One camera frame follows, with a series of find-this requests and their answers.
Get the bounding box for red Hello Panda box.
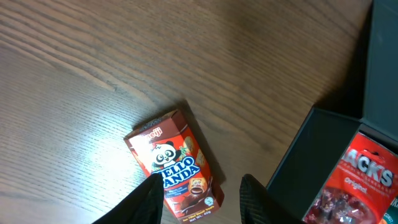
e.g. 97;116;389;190
124;110;224;223

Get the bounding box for red Hacks candy bag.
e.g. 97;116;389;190
303;132;397;223

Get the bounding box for dark green open box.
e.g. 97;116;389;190
267;0;397;221

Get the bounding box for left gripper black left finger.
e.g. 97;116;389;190
93;174;164;224

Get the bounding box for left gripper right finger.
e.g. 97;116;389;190
239;174;303;224

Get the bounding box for teal Chunkies cookie box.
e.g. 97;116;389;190
379;197;398;224

